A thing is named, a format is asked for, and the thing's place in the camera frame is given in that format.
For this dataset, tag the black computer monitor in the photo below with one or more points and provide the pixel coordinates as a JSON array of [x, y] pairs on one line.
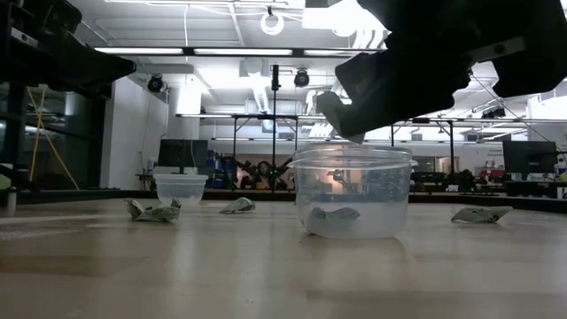
[[529, 159], [182, 153]]

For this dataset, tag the large clear plastic container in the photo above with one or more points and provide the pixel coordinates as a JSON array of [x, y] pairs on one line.
[[354, 195]]

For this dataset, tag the small clear plastic container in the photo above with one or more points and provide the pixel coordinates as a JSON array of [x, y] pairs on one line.
[[180, 188]]

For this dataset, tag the person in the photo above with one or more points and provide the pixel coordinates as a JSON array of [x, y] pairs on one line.
[[263, 175]]

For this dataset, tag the black vertical stand pole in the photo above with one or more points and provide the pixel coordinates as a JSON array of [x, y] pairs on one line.
[[275, 133]]

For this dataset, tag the crumpled green white sweetener packet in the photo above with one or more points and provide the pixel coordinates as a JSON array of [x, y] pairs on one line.
[[153, 213]]

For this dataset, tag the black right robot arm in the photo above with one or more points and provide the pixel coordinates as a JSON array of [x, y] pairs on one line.
[[545, 44]]

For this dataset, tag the white arm base foot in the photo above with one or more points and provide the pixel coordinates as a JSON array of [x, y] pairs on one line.
[[11, 201]]

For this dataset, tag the green white sweetener packet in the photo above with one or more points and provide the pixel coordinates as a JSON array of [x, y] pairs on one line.
[[330, 111], [153, 213]]

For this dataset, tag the long ceiling light strip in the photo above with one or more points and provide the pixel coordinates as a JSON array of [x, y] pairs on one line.
[[139, 50], [243, 51]]

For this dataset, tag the black ceiling spot lamp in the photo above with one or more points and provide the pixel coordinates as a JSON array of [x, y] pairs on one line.
[[301, 78], [155, 83]]

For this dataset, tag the black metal workstation frame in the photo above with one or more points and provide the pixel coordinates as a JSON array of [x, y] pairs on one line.
[[436, 120], [266, 117]]

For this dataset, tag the banknote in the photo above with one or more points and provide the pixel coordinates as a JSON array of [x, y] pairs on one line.
[[333, 214], [480, 215], [239, 206]]

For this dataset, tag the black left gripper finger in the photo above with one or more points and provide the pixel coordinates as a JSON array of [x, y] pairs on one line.
[[101, 91], [93, 66]]

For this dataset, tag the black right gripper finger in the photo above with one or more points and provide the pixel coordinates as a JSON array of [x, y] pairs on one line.
[[381, 80], [398, 111]]

